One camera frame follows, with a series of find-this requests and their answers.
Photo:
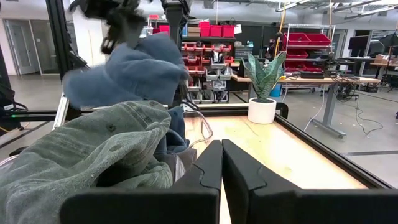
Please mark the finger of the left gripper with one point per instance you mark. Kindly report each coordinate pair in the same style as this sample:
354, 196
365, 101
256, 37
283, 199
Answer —
113, 37
135, 31

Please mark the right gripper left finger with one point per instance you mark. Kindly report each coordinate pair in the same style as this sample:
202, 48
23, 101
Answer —
140, 205

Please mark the blue denim baseball cap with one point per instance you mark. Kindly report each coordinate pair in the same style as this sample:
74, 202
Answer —
177, 124
130, 71

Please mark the snake plant in white pot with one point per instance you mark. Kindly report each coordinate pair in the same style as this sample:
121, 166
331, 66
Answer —
262, 110

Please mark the glass door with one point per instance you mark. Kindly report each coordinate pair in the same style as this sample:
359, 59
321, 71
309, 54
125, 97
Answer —
23, 46

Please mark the black aluminium rig frame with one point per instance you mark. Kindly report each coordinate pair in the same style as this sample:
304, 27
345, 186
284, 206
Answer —
335, 155

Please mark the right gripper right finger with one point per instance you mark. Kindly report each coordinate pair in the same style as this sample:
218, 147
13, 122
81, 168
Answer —
295, 207

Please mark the wooden standing desk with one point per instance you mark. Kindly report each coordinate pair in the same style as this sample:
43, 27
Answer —
311, 81

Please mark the parts shelf with red bins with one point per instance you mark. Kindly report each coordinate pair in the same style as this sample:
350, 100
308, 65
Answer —
214, 31

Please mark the dark computer monitor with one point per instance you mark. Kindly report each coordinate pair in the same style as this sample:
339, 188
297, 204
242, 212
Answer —
357, 46

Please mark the blue waste bin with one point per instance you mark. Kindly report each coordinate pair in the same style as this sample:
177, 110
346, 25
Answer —
276, 91

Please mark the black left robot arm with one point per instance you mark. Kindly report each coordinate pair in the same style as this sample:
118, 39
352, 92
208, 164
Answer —
175, 18

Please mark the clear plastic storage bin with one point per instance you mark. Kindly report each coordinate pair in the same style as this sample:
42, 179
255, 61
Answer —
210, 132
179, 168

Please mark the green denim baseball cap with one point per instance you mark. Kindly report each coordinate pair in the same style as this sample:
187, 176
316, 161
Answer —
146, 179
77, 149

